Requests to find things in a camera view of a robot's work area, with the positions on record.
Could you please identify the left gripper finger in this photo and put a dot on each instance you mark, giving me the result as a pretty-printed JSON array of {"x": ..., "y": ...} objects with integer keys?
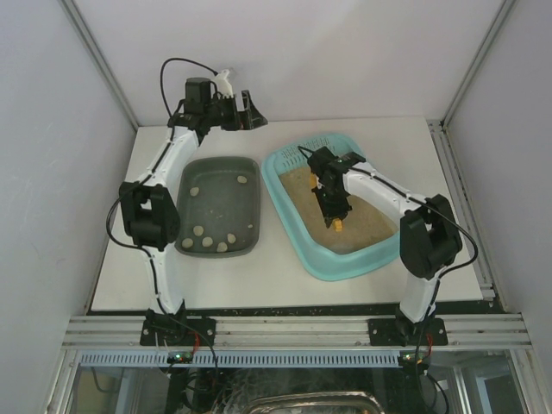
[
  {"x": 252, "y": 119},
  {"x": 246, "y": 100}
]

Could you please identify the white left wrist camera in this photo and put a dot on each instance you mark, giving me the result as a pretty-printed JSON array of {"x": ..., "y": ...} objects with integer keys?
[{"x": 223, "y": 85}]

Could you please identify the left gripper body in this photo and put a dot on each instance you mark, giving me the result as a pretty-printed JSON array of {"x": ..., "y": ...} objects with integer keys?
[{"x": 238, "y": 115}]

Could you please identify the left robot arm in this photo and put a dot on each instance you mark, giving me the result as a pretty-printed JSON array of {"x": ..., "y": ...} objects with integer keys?
[{"x": 150, "y": 217}]

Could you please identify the orange litter scoop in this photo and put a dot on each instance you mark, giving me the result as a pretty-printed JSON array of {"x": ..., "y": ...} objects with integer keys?
[{"x": 337, "y": 224}]

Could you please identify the blue slotted cable duct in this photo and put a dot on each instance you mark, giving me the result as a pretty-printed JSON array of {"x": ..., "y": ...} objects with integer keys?
[{"x": 242, "y": 358}]

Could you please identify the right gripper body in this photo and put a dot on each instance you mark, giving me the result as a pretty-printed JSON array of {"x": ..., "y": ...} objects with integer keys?
[{"x": 335, "y": 207}]

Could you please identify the teal litter box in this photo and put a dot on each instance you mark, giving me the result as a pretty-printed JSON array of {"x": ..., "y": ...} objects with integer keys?
[{"x": 319, "y": 261}]

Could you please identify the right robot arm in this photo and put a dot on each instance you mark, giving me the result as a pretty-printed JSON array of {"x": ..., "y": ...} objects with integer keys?
[{"x": 429, "y": 237}]

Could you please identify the beige cat litter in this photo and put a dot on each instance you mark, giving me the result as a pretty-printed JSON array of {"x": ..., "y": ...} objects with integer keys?
[{"x": 363, "y": 227}]

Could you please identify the dark grey plastic tray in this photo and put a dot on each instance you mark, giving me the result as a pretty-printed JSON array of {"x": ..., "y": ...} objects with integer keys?
[{"x": 222, "y": 206}]

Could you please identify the metal bowl below table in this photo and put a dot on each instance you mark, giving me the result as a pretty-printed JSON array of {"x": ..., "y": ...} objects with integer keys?
[{"x": 354, "y": 401}]

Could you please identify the aluminium mounting rail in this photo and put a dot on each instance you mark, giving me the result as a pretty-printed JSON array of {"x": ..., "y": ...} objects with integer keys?
[{"x": 464, "y": 332}]

